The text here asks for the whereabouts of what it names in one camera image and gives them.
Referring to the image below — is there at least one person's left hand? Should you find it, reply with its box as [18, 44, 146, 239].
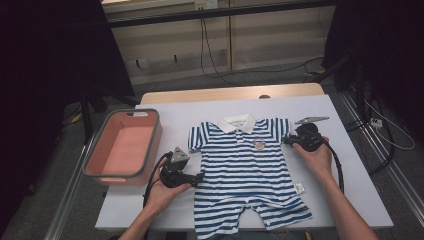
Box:
[145, 166, 194, 214]

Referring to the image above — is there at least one white wall socket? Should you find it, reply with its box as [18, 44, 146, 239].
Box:
[194, 0, 219, 10]

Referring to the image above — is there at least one black tripod stand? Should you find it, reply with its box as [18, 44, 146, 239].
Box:
[78, 84, 141, 144]

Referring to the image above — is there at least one person's right hand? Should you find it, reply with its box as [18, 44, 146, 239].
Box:
[293, 138, 334, 179]

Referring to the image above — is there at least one white floor cable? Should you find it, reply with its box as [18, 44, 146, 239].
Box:
[363, 99, 417, 151]

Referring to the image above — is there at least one black floor cable bundle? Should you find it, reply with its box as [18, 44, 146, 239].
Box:
[344, 96, 396, 176]

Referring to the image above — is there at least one aluminium floor rail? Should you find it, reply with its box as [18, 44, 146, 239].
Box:
[339, 91, 424, 218]
[43, 143, 91, 240]

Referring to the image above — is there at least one beige wooden cabinet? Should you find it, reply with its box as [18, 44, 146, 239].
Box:
[101, 0, 336, 86]

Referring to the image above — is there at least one right hand-held gripper black cable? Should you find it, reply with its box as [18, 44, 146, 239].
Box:
[319, 138, 345, 194]

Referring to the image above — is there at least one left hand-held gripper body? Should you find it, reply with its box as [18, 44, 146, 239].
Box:
[159, 146, 196, 189]

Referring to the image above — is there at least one hand-held gripper black cable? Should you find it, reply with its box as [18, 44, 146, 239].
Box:
[319, 138, 345, 194]
[142, 151, 174, 209]

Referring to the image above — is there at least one black metal stand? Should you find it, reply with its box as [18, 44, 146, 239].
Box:
[311, 53, 368, 124]

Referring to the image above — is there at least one left hand-held gripper black cable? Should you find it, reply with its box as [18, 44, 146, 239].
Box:
[142, 151, 174, 209]

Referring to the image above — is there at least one pink basket with grey rim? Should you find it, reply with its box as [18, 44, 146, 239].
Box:
[82, 108, 164, 187]

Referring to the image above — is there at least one blue white striped baby romper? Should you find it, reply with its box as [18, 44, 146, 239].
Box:
[187, 113, 314, 240]

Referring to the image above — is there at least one black hanging cable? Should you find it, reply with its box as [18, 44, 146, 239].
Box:
[199, 18, 325, 80]
[203, 18, 236, 86]

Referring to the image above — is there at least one black horizontal metal bar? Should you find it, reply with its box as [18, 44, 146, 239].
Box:
[106, 0, 338, 29]

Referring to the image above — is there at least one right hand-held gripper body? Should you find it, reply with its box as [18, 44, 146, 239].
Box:
[294, 116, 330, 153]

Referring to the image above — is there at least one black curtain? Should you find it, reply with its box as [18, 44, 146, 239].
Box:
[0, 0, 136, 231]
[321, 0, 424, 141]

